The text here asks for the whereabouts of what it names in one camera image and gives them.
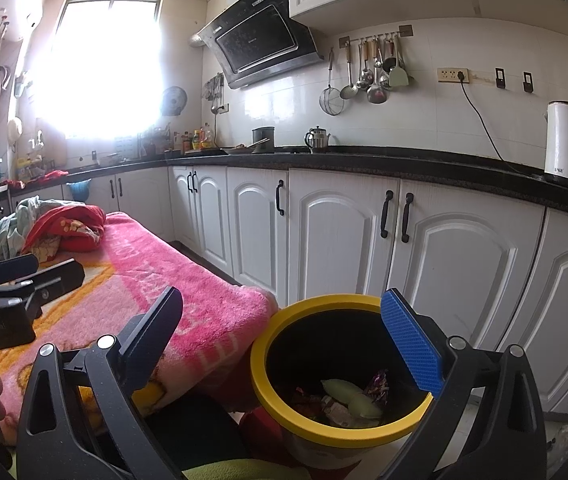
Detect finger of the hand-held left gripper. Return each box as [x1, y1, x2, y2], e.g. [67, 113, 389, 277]
[0, 254, 39, 286]
[0, 259, 86, 318]

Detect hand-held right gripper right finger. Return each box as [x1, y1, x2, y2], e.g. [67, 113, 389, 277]
[379, 287, 547, 480]

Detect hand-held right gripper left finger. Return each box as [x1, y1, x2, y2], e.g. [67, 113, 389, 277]
[16, 286, 185, 480]

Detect purple foil wrapper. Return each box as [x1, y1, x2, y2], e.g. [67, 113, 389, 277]
[363, 368, 391, 402]

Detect white printed plastic bag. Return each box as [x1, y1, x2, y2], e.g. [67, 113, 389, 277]
[323, 395, 361, 427]

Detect red plastic bag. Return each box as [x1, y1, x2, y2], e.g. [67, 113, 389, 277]
[288, 385, 325, 412]

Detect yellow rimmed bin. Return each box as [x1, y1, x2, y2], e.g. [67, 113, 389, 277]
[250, 294, 438, 469]

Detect red cartoon print cloth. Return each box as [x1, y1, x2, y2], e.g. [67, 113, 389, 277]
[20, 204, 107, 262]

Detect cartoon printed blanket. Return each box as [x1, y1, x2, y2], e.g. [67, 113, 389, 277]
[0, 211, 278, 447]

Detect blue plastic basin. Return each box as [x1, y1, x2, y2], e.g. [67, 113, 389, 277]
[66, 178, 92, 201]

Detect white base cabinets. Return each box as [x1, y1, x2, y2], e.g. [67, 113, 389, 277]
[8, 164, 568, 417]

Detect black kitchen countertop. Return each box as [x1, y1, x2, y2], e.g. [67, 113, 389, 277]
[0, 144, 568, 222]

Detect row of condiment bottles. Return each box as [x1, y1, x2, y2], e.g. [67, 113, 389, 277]
[172, 127, 218, 154]

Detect window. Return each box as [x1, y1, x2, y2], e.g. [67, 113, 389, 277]
[38, 0, 163, 139]

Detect black cooking pot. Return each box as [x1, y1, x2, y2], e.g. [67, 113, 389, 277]
[251, 126, 276, 151]

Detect steel teapot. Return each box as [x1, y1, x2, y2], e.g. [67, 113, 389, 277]
[305, 126, 333, 154]

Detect small hanging utensil rack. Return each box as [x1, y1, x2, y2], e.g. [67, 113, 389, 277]
[202, 73, 225, 116]

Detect row of hanging utensils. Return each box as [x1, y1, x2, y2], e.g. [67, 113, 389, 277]
[338, 24, 413, 106]

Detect black range hood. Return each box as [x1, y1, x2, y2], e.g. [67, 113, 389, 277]
[191, 0, 325, 91]

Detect small wall fan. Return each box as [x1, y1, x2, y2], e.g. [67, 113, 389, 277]
[161, 85, 189, 115]

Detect black power cable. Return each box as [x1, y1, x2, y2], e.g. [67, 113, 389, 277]
[458, 76, 536, 177]

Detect wire strainer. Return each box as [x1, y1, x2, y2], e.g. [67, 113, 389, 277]
[318, 48, 346, 116]

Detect wall socket strip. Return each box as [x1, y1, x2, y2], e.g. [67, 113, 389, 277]
[437, 66, 471, 85]

